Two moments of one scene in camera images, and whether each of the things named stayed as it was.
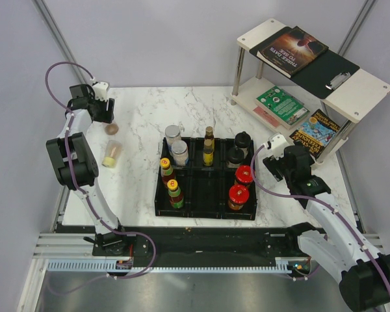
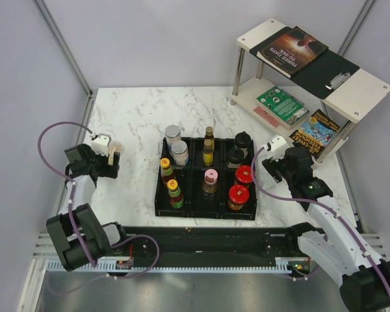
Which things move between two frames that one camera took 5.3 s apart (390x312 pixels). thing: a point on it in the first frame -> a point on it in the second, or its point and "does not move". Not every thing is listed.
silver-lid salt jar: (173, 134) does not move
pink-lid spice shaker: (112, 129) -> (210, 181)
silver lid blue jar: (179, 152) does not move
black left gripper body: (100, 107) -> (100, 164)
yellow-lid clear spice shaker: (113, 150) does not move
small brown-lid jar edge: (208, 153) does not move
